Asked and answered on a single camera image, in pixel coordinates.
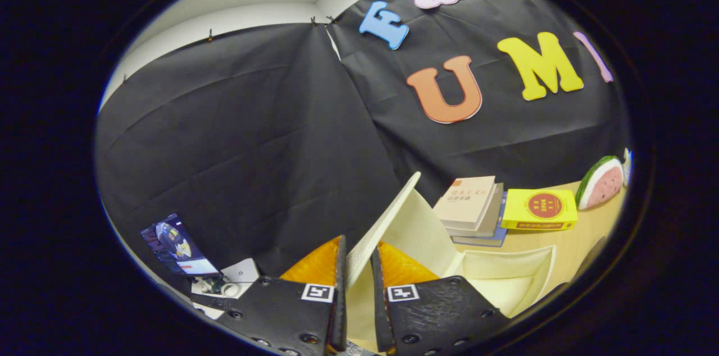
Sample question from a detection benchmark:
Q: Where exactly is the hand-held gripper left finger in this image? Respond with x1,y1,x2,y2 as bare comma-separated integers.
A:
216,235,348,356

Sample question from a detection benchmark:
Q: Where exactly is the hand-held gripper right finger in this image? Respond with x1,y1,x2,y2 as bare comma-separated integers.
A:
371,241,509,356

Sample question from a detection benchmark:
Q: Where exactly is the cream storage box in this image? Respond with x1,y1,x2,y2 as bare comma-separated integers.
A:
344,171,558,345

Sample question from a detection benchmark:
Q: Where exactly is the yellow box with red circle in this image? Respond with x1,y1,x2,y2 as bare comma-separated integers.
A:
500,188,579,231

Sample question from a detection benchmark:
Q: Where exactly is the white electronic device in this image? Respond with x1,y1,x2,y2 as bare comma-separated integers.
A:
190,258,261,320

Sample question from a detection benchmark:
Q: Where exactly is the blue book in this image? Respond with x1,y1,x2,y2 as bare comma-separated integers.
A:
451,192,509,248

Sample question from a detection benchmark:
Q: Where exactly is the grey book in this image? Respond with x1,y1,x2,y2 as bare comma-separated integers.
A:
447,182,504,238

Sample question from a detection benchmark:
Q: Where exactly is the lit computer screen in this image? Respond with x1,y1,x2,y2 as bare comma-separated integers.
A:
140,213,223,279

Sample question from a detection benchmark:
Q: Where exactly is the watermelon slice plush toy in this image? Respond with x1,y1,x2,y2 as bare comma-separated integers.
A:
576,155,625,211

